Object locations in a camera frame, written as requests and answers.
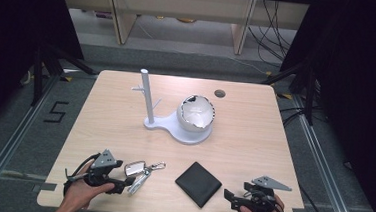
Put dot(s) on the yellow round object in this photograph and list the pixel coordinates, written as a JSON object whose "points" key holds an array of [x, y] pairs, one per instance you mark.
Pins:
{"points": [[186, 20]]}

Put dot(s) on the black leather wallet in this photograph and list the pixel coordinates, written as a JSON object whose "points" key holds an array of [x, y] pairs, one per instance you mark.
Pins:
{"points": [[198, 184]]}

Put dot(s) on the black curtain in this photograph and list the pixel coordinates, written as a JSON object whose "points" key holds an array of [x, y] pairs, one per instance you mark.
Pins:
{"points": [[16, 40], [358, 81]]}

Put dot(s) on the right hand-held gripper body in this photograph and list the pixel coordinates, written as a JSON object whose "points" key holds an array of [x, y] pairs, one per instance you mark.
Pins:
{"points": [[263, 198]]}

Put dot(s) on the light wooden desk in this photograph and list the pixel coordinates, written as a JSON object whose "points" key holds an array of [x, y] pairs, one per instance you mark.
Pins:
{"points": [[183, 5]]}

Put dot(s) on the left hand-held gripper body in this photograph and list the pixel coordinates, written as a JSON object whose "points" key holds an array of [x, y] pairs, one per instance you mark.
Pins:
{"points": [[104, 162]]}

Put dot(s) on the silver key bunch with fob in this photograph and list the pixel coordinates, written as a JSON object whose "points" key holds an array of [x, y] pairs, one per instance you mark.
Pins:
{"points": [[139, 174]]}

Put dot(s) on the white stand with hook pole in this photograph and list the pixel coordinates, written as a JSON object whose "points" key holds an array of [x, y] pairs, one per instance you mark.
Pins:
{"points": [[149, 98]]}

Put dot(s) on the black metal stand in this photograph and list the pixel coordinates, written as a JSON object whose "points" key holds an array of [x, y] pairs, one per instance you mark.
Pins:
{"points": [[48, 66], [306, 87]]}

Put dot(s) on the person's left hand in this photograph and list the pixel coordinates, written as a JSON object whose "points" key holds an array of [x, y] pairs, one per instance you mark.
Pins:
{"points": [[81, 192]]}

